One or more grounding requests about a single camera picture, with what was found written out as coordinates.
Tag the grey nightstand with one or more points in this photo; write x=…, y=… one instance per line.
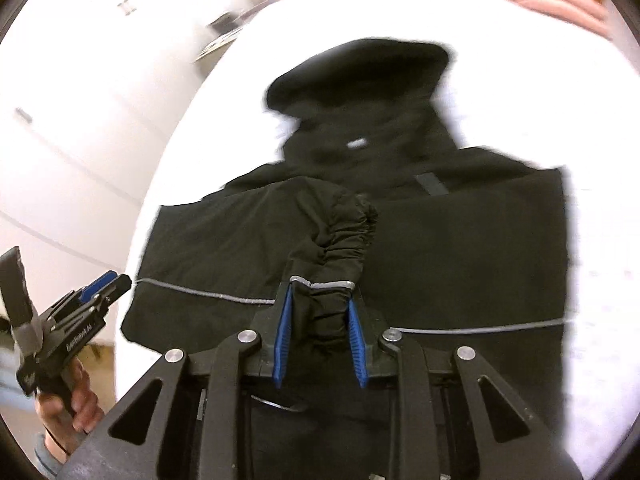
x=220, y=35

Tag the black hooded jacket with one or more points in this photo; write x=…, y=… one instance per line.
x=450, y=240

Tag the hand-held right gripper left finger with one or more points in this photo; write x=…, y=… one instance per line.
x=282, y=332

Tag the person's left forearm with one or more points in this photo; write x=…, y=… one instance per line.
x=47, y=457

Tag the person's left hand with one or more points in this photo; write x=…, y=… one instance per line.
x=82, y=400

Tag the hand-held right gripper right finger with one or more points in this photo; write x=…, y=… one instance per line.
x=357, y=345

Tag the white wardrobe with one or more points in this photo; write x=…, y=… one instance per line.
x=100, y=90

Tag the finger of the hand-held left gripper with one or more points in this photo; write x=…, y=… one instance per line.
x=95, y=285
x=117, y=287

